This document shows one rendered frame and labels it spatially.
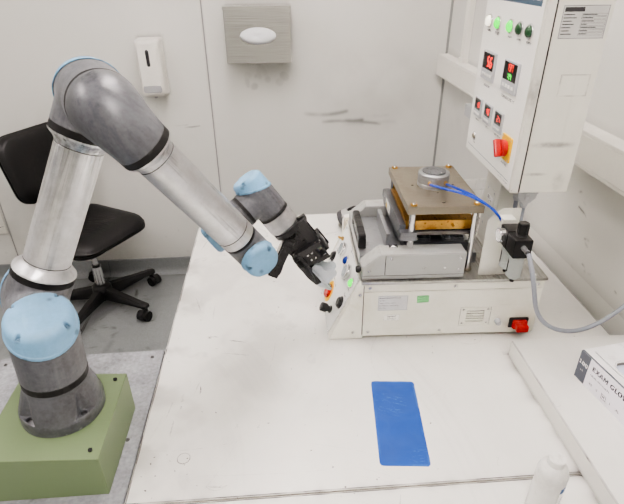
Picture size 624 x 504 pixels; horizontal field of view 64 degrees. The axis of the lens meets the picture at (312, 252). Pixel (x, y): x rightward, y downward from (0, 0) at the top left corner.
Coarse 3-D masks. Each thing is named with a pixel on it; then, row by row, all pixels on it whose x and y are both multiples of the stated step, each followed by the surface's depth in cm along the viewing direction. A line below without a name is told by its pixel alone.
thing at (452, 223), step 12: (396, 192) 137; (408, 216) 124; (420, 216) 124; (432, 216) 124; (444, 216) 124; (456, 216) 124; (468, 216) 124; (420, 228) 123; (432, 228) 123; (444, 228) 123; (456, 228) 124; (468, 228) 124
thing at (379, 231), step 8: (352, 224) 141; (368, 224) 140; (376, 224) 140; (384, 224) 131; (352, 232) 141; (368, 232) 136; (376, 232) 136; (384, 232) 129; (392, 232) 136; (368, 240) 132; (376, 240) 132; (384, 240) 130; (392, 240) 132; (360, 248) 129; (368, 248) 129; (360, 256) 126; (472, 256) 127
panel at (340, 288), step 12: (348, 228) 148; (348, 240) 144; (336, 252) 151; (348, 252) 140; (336, 264) 147; (336, 276) 142; (324, 288) 149; (336, 288) 139; (348, 288) 129; (324, 300) 145; (336, 312) 132
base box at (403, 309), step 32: (384, 288) 123; (416, 288) 124; (448, 288) 124; (480, 288) 125; (512, 288) 125; (352, 320) 128; (384, 320) 128; (416, 320) 129; (448, 320) 129; (480, 320) 130; (512, 320) 129
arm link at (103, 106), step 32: (96, 96) 76; (128, 96) 78; (96, 128) 77; (128, 128) 77; (160, 128) 81; (128, 160) 80; (160, 160) 82; (192, 192) 88; (224, 224) 94; (256, 256) 100
